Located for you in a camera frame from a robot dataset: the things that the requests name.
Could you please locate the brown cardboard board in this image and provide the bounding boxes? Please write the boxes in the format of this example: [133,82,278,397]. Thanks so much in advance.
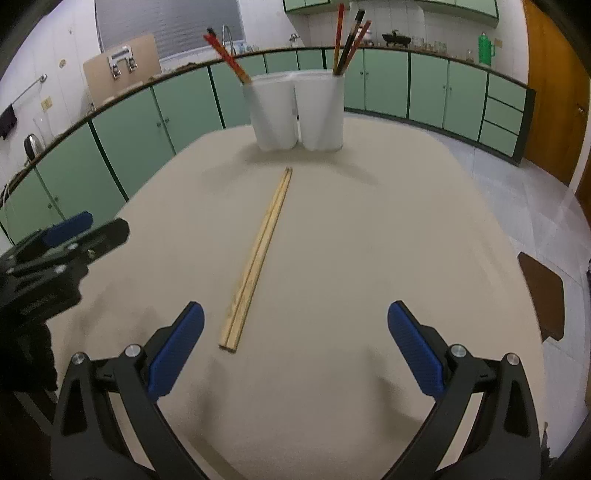
[83,33,161,107]

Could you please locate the white double utensil holder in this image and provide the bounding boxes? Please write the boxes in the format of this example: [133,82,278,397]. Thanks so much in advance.
[242,70,345,152]

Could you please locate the green lower kitchen cabinets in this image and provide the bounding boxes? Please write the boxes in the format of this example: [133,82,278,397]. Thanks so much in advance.
[1,48,536,242]

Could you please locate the red patterned chopstick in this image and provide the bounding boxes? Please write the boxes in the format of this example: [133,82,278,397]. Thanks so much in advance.
[338,20,372,76]
[332,3,345,76]

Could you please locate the red-tipped wooden chopstick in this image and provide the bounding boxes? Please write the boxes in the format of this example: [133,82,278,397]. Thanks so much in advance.
[205,27,254,86]

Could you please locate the brown wooden chair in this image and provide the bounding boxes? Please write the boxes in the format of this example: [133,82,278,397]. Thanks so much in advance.
[517,252,565,341]

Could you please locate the black wok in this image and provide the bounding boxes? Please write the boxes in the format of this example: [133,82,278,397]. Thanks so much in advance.
[382,30,412,48]

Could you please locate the green thermos jug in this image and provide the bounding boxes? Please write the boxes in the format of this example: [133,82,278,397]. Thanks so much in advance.
[478,32,496,67]

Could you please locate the dark hanging towel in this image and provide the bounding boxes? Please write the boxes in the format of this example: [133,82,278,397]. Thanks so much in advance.
[0,104,18,140]

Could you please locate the wooden door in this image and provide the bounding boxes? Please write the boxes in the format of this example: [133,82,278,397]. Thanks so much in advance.
[523,1,590,193]

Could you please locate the chrome sink faucet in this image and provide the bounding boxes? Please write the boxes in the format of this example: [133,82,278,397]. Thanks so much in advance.
[221,24,235,56]

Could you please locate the steel electric kettle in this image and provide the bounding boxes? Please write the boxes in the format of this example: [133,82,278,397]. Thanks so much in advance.
[23,134,44,162]

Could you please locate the grey window blind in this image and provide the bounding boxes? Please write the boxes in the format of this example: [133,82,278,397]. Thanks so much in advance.
[95,0,245,58]

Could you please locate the plain wooden chopstick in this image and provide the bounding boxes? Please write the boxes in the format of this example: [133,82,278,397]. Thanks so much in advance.
[225,168,294,353]
[217,167,292,349]

